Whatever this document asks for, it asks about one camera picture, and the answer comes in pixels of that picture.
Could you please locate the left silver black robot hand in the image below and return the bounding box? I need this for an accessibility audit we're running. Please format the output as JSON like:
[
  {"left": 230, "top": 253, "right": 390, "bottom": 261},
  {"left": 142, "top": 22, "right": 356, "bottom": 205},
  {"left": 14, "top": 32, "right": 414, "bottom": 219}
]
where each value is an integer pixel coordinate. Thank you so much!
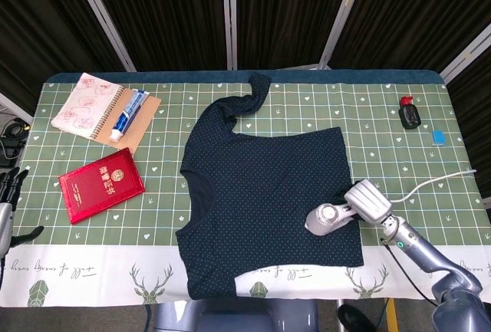
[{"left": 0, "top": 166, "right": 45, "bottom": 251}]

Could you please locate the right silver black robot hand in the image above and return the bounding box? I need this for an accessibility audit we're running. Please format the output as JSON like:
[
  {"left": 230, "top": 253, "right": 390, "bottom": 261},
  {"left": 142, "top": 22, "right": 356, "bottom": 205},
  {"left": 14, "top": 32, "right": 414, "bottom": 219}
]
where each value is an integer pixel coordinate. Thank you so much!
[{"left": 333, "top": 179, "right": 393, "bottom": 225}]

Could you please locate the white handheld steamer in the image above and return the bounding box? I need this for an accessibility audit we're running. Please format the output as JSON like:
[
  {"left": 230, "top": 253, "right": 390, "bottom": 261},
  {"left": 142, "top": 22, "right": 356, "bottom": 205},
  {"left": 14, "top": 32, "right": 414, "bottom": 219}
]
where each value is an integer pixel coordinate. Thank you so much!
[{"left": 305, "top": 200, "right": 364, "bottom": 237}]

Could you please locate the thin white cable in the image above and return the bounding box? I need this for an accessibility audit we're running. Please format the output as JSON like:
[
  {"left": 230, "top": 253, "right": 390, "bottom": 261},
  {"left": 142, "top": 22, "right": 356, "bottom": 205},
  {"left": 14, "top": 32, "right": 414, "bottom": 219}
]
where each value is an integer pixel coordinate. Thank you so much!
[{"left": 390, "top": 169, "right": 479, "bottom": 203}]

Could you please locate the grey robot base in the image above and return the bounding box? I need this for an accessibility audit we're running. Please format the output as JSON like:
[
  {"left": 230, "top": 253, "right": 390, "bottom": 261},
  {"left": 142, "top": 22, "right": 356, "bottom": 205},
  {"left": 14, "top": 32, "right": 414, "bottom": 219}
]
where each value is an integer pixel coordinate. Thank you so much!
[{"left": 153, "top": 299, "right": 319, "bottom": 332}]

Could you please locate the navy dotted t-shirt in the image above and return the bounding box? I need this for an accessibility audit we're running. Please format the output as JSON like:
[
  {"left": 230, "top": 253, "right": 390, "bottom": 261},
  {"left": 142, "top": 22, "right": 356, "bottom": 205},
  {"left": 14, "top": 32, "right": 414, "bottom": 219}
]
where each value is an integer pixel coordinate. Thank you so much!
[{"left": 175, "top": 73, "right": 364, "bottom": 301}]

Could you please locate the black bottle with red cap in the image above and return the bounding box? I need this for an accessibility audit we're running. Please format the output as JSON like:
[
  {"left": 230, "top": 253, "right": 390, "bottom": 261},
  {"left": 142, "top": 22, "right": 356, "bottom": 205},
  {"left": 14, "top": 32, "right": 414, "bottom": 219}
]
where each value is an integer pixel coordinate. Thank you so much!
[{"left": 397, "top": 95, "right": 422, "bottom": 130}]

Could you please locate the red certificate book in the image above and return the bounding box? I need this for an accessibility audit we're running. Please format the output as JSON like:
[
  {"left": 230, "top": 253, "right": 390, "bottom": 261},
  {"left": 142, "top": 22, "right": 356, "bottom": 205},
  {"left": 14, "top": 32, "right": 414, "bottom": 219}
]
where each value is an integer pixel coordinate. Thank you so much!
[{"left": 58, "top": 146, "right": 147, "bottom": 225}]

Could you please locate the green checked tablecloth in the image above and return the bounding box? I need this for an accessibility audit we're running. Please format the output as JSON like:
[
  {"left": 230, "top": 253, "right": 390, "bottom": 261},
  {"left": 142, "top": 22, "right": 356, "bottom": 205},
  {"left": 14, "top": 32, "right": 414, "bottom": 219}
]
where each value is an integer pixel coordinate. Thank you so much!
[{"left": 0, "top": 81, "right": 491, "bottom": 308}]

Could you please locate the black leather shoe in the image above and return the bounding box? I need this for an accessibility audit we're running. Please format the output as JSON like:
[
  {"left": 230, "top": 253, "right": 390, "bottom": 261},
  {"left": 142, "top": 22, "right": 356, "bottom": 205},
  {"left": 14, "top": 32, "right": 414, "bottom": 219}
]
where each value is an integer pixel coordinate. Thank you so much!
[{"left": 337, "top": 303, "right": 381, "bottom": 332}]

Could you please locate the dark blue table cover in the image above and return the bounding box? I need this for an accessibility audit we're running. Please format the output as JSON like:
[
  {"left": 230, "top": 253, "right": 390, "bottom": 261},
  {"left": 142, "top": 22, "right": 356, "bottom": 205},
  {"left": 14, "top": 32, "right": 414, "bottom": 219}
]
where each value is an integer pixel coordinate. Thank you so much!
[{"left": 38, "top": 69, "right": 448, "bottom": 86}]

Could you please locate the spiral notebook with kraft cover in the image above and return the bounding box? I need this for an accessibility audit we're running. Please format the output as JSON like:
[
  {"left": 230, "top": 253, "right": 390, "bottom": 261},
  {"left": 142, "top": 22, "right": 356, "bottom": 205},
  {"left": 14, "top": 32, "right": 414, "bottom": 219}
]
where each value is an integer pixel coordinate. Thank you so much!
[{"left": 51, "top": 72, "right": 162, "bottom": 155}]

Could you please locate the black folding screen panel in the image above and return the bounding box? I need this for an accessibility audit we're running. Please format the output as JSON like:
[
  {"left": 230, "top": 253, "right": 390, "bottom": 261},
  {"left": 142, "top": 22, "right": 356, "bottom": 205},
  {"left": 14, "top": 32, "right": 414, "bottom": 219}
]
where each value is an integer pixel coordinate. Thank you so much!
[
  {"left": 0, "top": 0, "right": 136, "bottom": 118},
  {"left": 229, "top": 0, "right": 369, "bottom": 71},
  {"left": 320, "top": 0, "right": 491, "bottom": 73},
  {"left": 440, "top": 32, "right": 491, "bottom": 179},
  {"left": 82, "top": 0, "right": 237, "bottom": 72}
]

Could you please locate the blue white toothpaste tube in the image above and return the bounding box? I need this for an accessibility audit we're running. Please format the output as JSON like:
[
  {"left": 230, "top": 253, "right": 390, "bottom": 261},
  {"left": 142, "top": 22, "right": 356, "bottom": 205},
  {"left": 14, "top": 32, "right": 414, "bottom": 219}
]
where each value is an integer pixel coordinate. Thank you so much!
[{"left": 109, "top": 88, "right": 150, "bottom": 143}]

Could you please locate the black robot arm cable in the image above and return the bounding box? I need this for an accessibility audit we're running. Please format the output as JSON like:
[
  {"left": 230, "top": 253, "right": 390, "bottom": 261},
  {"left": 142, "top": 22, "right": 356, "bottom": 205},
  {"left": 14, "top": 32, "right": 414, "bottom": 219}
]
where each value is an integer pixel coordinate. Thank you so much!
[{"left": 379, "top": 236, "right": 438, "bottom": 308}]

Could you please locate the black cable bundle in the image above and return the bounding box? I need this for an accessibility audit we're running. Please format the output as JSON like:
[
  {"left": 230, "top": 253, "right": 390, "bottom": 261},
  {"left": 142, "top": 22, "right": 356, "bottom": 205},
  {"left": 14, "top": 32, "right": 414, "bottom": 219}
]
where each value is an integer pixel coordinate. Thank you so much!
[{"left": 0, "top": 117, "right": 31, "bottom": 168}]

